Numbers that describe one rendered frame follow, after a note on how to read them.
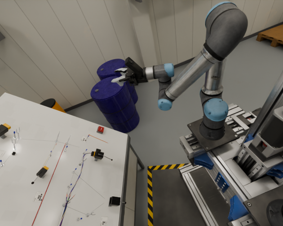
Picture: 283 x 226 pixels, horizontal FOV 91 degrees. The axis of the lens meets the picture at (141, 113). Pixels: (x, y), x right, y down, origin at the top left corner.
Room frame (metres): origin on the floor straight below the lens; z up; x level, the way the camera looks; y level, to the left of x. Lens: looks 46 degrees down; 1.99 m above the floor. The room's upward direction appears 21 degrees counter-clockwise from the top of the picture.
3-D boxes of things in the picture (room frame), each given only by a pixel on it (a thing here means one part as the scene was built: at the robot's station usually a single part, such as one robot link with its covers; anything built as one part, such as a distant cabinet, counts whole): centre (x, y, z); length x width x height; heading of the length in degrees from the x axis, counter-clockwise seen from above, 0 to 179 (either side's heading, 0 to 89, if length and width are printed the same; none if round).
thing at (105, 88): (2.15, 0.28, 0.44); 1.17 x 0.72 x 0.88; 2
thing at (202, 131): (0.43, -0.39, 1.21); 0.15 x 0.15 x 0.10
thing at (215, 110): (0.44, -0.39, 1.33); 0.13 x 0.12 x 0.14; 156
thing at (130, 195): (0.57, 0.33, 0.60); 0.55 x 0.03 x 0.39; 164
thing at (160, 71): (0.66, -0.20, 1.56); 0.11 x 0.08 x 0.09; 66
